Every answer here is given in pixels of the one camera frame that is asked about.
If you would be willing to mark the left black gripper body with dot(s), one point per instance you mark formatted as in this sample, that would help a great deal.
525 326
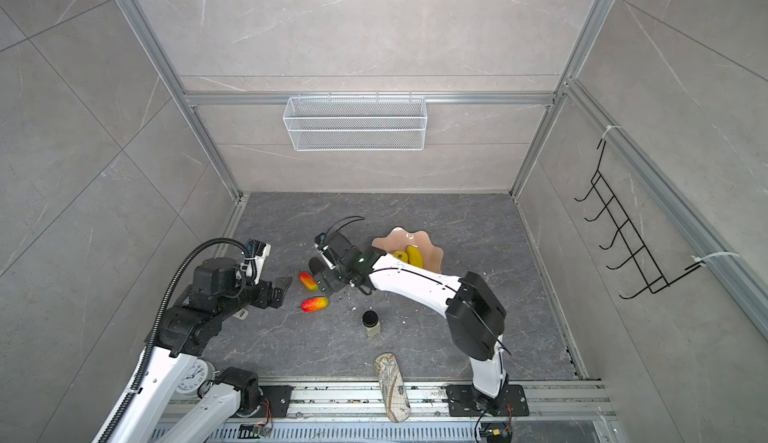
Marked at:
258 294

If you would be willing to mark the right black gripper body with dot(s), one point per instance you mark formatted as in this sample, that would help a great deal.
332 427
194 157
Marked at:
343 274

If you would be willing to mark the red yellow fake mango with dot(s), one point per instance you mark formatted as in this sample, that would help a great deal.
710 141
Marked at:
308 281

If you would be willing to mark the red yellow fake pear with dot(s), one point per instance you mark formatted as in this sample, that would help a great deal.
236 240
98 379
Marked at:
314 304

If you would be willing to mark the small yellow green fruit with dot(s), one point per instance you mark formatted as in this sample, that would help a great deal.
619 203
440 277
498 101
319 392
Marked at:
402 256

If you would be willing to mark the yellow fake lemon fruit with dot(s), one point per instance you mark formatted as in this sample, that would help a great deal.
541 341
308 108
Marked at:
415 257

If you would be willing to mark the dark fake avocado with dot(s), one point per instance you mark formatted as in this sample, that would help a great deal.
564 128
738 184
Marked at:
316 266

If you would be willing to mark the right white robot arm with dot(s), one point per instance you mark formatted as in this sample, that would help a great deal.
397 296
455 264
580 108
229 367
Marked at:
474 315

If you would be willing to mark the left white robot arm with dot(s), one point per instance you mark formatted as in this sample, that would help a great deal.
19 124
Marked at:
171 360

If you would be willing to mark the pink wavy fruit bowl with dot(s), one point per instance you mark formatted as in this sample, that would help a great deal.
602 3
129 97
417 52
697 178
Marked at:
398 239

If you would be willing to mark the small jar black lid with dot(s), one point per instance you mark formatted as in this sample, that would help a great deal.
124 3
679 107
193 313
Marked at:
371 324

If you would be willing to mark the white analog clock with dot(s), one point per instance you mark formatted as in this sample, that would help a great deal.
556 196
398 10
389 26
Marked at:
195 379

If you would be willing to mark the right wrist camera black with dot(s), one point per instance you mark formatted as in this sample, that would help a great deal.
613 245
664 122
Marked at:
336 250

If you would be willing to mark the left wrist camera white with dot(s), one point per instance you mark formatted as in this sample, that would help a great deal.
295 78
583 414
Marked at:
255 257

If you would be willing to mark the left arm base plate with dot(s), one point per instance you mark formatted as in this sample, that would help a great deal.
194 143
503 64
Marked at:
276 399

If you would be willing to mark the white wire mesh basket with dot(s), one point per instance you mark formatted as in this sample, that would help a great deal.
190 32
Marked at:
356 125

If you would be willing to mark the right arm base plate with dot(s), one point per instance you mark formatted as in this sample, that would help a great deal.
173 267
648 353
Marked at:
466 401

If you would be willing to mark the aluminium frame rail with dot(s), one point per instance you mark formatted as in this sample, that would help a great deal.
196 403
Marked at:
435 97

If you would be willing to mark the black wire hook rack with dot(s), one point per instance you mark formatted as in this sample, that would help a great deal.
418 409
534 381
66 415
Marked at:
627 236

